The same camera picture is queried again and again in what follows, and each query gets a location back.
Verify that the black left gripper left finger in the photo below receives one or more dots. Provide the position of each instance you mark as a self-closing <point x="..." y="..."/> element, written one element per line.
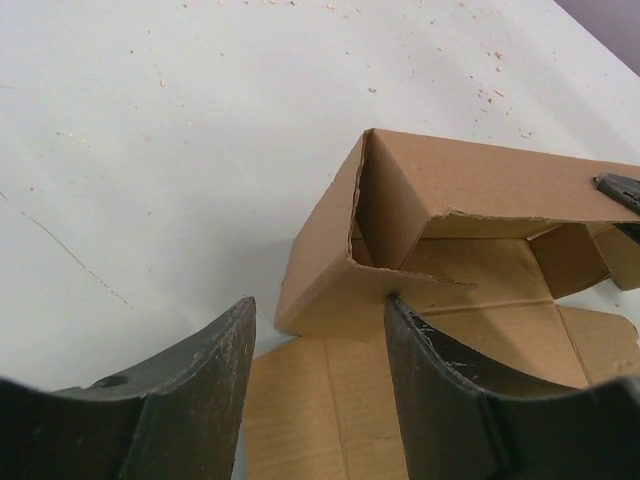
<point x="175" y="415"/>

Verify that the brown cardboard box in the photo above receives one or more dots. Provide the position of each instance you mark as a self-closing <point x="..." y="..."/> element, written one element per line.
<point x="482" y="241"/>

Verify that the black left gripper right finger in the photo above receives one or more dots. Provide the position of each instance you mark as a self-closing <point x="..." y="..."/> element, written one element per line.
<point x="464" y="415"/>

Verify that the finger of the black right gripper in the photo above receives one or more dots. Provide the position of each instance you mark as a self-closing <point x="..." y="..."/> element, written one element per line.
<point x="622" y="189"/>

